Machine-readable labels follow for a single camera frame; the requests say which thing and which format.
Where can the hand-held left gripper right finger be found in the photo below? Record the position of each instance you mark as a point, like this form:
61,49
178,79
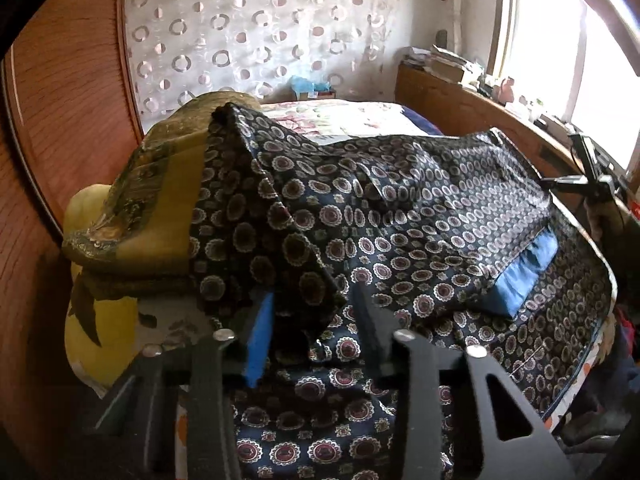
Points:
377,335

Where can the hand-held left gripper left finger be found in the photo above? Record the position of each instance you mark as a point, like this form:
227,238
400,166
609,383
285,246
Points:
259,340

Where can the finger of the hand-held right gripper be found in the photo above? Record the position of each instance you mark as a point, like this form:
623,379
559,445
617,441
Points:
584,155
565,182

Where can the navy circle-patterned shirt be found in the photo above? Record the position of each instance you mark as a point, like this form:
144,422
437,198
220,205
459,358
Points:
400,240

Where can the person's right hand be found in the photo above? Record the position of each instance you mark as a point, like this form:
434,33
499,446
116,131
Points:
606,220

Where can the pink jug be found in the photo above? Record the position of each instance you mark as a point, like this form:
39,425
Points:
506,90

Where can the wood-framed window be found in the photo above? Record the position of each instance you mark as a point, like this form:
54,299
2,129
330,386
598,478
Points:
575,45

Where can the long wooden cabinet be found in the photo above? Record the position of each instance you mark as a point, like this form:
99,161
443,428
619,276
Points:
460,105

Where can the navy bed sheet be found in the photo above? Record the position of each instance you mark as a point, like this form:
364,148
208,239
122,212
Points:
425,120

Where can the yellow pillow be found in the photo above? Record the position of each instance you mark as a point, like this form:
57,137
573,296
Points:
102,320

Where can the orange fruit print bedsheet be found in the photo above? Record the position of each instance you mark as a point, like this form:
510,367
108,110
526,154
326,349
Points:
595,360

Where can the stack of books and papers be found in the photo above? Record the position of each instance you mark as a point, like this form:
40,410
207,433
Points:
440,62

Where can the olive patterned folded cloth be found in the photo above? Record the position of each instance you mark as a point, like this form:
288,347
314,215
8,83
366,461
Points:
160,175

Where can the person's dark clothing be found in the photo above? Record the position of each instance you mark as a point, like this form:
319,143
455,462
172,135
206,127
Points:
610,385

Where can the bundled patterned window curtain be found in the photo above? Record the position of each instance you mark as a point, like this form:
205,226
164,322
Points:
447,5

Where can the floral bed quilt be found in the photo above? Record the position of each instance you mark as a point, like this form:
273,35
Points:
340,117

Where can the wooden slatted wardrobe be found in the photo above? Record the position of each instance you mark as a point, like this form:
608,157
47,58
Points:
60,110

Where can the circle-patterned sheer wall curtain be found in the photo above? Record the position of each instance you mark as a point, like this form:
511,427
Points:
260,30

